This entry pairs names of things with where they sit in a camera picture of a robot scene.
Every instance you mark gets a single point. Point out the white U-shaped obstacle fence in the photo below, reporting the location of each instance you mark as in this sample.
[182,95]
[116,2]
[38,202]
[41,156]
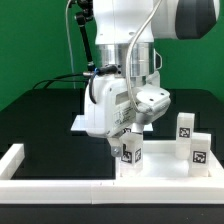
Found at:
[119,191]

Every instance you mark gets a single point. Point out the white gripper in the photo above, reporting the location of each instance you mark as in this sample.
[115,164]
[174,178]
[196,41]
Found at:
[107,110]

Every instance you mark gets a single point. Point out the white square table top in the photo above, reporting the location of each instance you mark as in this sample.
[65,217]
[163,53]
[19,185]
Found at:
[160,161]

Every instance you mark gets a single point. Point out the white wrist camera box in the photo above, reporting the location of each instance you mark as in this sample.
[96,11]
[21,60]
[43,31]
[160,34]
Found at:
[152,103]

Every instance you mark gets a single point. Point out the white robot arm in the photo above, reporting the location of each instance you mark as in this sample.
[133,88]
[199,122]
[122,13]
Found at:
[127,29]

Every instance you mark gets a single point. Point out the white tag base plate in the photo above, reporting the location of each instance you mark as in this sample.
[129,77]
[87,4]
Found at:
[79,124]

